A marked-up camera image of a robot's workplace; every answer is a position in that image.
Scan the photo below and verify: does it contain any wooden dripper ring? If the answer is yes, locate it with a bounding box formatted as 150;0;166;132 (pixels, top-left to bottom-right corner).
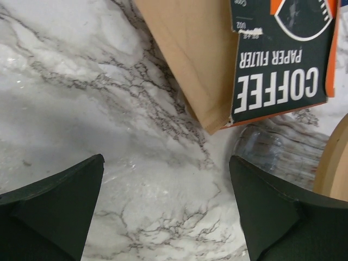
312;113;348;202

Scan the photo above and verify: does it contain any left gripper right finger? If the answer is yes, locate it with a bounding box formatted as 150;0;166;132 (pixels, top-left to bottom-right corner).
229;156;347;260

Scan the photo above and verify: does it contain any brown paper coffee filter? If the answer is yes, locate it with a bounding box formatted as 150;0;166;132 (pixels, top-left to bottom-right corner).
135;0;239;134

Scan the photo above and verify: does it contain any orange coffee filter box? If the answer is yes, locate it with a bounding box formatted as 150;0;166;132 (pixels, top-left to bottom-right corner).
228;0;346;127

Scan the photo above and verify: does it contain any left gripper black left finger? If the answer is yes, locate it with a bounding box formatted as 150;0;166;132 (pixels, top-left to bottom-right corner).
1;154;104;260

